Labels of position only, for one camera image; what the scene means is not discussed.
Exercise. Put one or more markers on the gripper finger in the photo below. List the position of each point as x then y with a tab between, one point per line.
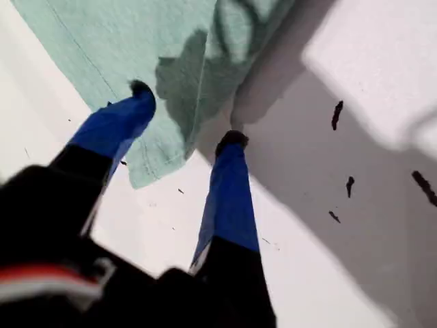
112	126
232	212

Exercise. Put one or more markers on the pale green T-shirt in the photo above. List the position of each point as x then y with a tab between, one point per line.
102	51

